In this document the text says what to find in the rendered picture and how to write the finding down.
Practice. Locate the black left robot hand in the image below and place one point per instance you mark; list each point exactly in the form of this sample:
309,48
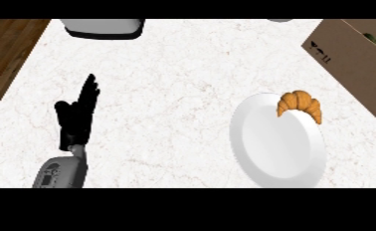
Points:
79,115

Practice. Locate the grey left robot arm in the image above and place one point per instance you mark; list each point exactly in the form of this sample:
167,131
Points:
61,172

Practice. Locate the white oval plate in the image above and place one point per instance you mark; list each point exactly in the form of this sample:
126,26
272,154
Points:
276,142

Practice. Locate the orange ridged squash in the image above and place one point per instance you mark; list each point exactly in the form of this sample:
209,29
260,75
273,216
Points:
300,104

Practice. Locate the brown cardboard box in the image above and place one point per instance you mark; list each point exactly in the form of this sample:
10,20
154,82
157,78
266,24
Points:
350,62

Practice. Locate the green item in box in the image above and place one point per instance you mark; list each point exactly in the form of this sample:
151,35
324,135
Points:
371,37

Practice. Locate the grey and black appliance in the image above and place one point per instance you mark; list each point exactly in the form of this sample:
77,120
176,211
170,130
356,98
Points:
104,27

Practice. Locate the pale grey round object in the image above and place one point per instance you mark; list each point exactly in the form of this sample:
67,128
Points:
281,20

